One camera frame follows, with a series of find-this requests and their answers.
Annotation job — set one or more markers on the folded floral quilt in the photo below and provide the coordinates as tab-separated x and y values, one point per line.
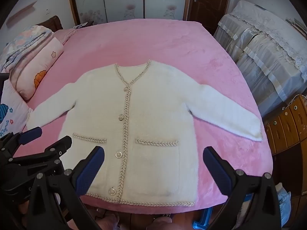
22	42

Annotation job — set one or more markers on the brown wooden door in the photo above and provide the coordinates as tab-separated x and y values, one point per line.
208	4

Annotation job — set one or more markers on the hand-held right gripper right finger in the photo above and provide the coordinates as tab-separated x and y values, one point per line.
217	172

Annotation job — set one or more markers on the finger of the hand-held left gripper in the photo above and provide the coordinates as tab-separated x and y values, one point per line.
31	134
51	149

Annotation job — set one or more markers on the white knit cardigan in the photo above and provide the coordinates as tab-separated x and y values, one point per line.
156	105

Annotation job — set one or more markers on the wooden drawer cabinet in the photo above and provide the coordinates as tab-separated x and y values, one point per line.
285	134

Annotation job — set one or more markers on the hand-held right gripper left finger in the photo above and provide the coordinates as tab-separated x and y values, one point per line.
90	172

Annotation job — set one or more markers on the dark wooden headboard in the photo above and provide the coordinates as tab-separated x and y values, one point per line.
54	22

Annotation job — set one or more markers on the person's jeans leg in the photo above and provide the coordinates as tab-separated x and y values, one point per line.
284	203

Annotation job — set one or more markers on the blue plastic stool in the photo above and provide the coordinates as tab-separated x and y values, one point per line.
202	220

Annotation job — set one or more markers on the pink bed blanket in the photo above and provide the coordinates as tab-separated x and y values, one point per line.
144	43

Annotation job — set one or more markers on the floral sliding door wardrobe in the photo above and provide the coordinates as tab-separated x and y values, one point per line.
129	0

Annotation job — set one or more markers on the wooden wall shelf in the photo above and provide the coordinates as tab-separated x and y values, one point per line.
21	13

